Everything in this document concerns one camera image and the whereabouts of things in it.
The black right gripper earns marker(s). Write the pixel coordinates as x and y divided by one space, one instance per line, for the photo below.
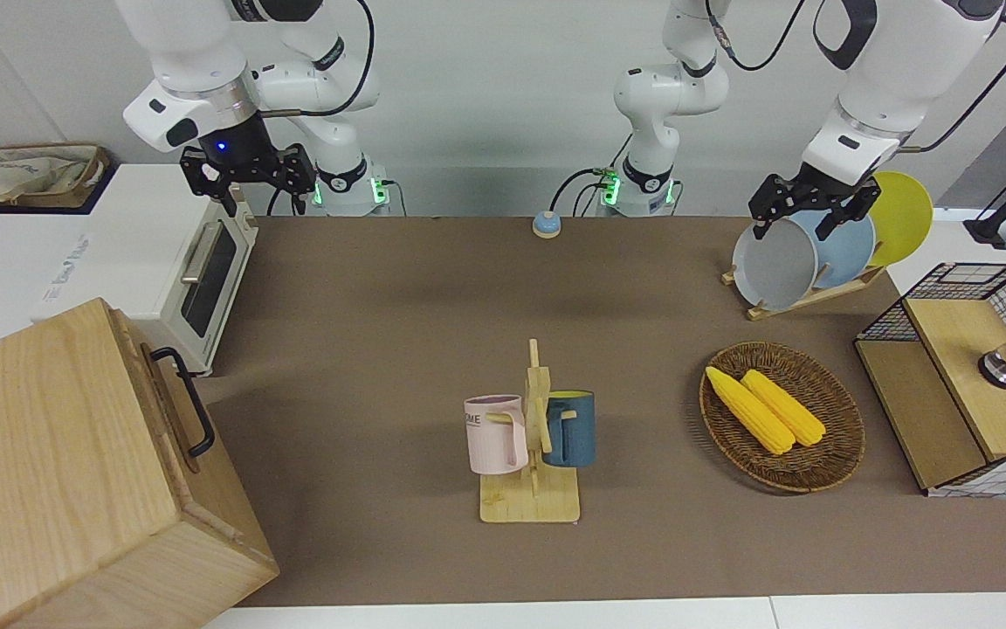
237 144

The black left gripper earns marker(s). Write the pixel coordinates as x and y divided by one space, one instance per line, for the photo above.
817 192

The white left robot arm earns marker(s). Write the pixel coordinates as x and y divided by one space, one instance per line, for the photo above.
896 79

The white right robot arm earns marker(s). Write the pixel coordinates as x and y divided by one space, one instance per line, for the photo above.
189 52

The wooden drawer cabinet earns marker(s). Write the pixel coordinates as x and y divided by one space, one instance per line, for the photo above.
40 472

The grey plate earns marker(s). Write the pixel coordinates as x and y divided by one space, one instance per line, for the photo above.
774 266

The light blue plate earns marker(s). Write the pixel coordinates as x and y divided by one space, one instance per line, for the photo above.
845 253

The wooden plate rack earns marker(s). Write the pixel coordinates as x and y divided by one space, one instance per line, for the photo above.
804 301

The white toaster oven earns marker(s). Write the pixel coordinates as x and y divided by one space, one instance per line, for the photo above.
206 262

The yellow plate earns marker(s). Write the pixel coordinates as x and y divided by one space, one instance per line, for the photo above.
902 218

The brown table mat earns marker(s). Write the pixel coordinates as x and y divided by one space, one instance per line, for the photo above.
381 306

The yellow corn cob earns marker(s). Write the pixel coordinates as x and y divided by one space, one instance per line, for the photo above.
784 407
747 409

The wooden box with mesh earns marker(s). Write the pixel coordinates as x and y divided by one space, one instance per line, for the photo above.
948 349

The brown wicker basket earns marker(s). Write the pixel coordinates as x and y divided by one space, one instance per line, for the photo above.
826 454

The beige canvas tote bag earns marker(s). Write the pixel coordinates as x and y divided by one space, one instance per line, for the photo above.
23 170

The round blue button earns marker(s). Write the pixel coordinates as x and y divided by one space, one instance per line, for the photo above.
547 225

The dark blue mug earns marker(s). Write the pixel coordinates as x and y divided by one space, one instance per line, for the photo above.
575 432

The pink mug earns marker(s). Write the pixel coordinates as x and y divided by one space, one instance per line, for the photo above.
490 445

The wooden mug rack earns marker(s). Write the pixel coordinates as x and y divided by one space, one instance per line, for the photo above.
529 502

